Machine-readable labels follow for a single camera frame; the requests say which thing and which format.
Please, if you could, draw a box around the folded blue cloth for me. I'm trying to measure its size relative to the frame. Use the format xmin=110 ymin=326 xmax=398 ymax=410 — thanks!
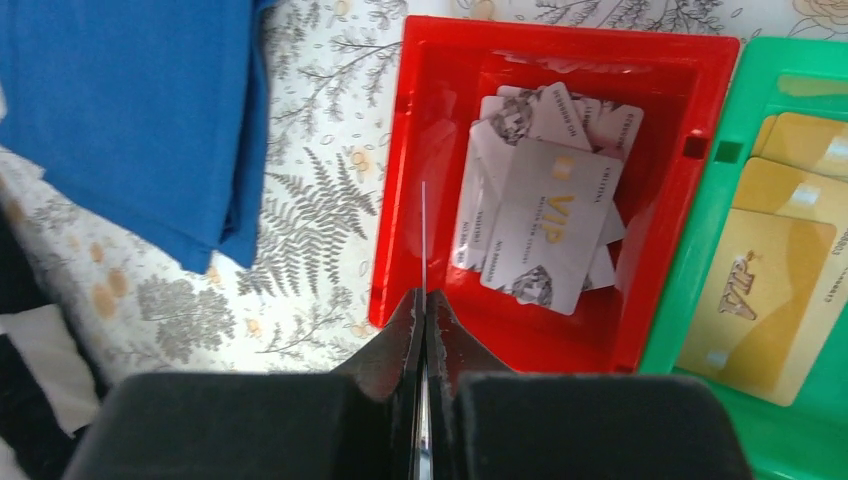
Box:
xmin=1 ymin=1 xmax=269 ymax=273

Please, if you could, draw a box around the gold card in green bin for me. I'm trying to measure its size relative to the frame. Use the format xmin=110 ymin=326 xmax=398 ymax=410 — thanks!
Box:
xmin=676 ymin=209 xmax=836 ymax=406

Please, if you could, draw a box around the white card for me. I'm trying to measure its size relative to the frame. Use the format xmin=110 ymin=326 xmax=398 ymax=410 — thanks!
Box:
xmin=420 ymin=180 xmax=428 ymax=304

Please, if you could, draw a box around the green bin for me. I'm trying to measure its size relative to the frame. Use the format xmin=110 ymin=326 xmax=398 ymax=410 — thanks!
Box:
xmin=640 ymin=37 xmax=847 ymax=479

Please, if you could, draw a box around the gold card behind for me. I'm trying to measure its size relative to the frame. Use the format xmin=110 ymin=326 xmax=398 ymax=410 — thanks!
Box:
xmin=733 ymin=112 xmax=847 ymax=320

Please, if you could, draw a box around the crumpled white plastic wrapper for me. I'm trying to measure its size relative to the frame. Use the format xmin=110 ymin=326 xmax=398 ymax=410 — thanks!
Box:
xmin=451 ymin=82 xmax=644 ymax=315

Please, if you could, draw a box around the black white checkered pillow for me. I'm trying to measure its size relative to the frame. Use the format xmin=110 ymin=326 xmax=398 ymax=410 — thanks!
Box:
xmin=1 ymin=220 xmax=102 ymax=479

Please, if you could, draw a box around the red bin left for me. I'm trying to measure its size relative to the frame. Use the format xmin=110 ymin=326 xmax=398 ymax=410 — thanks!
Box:
xmin=369 ymin=16 xmax=740 ymax=373

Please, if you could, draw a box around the floral table mat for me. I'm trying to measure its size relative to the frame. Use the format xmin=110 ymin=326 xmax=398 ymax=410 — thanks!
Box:
xmin=1 ymin=1 xmax=847 ymax=383

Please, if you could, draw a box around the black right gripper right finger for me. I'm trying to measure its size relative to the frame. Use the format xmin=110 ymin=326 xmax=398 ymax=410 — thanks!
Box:
xmin=425 ymin=291 xmax=753 ymax=479

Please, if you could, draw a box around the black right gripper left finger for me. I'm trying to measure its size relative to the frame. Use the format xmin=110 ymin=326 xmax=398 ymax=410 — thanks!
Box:
xmin=65 ymin=289 xmax=424 ymax=479

